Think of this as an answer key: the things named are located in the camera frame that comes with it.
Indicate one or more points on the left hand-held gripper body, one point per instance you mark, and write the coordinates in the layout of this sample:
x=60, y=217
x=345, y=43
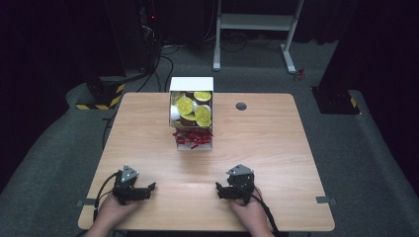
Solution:
x=125, y=183

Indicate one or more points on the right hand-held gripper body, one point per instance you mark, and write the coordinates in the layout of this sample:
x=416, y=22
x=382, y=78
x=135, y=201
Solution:
x=241, y=183

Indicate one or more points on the person's right hand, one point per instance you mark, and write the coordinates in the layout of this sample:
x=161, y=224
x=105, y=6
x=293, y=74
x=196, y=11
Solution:
x=247, y=214

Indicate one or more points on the person's left hand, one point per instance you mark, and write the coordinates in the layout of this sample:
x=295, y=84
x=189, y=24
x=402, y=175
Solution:
x=113, y=212

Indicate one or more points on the grey tape strip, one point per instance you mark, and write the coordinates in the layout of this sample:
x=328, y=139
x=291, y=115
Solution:
x=325, y=199
x=86, y=202

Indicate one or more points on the red shredded paper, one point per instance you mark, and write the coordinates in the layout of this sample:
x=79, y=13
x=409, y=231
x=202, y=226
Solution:
x=192, y=137

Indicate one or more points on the grey table grommet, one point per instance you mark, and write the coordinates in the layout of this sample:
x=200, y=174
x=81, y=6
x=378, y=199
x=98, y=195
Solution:
x=241, y=106

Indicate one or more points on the pile of yellow-lidded cups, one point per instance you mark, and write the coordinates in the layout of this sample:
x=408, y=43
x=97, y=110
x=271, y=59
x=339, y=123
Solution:
x=192, y=108

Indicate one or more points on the black yellow-striped stand base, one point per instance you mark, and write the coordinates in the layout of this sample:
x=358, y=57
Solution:
x=106, y=90

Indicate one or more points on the white cardboard box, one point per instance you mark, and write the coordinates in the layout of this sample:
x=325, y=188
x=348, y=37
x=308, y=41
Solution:
x=191, y=84

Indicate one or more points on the small red floor object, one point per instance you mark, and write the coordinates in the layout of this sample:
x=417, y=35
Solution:
x=299, y=74

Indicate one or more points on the dark computer tower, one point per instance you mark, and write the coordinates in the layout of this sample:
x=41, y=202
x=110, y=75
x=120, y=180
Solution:
x=148, y=29

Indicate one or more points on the white metal stand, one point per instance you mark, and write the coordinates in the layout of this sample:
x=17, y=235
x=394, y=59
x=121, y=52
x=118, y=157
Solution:
x=256, y=21

